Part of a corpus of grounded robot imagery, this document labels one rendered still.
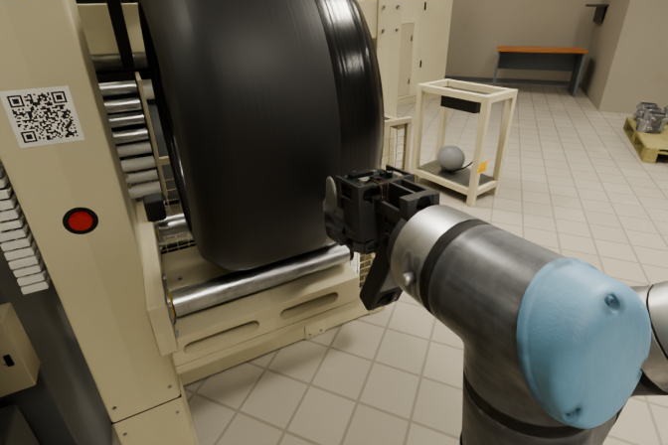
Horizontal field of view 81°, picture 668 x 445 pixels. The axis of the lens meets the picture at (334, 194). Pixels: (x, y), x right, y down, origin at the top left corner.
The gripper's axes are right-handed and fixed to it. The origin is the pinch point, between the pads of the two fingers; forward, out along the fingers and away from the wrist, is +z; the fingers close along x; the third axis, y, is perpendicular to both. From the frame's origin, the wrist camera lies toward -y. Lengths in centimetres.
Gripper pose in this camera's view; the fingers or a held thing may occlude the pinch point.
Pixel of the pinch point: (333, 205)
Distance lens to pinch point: 54.3
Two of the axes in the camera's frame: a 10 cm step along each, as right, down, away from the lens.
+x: -8.9, 2.1, -4.0
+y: -0.7, -9.4, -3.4
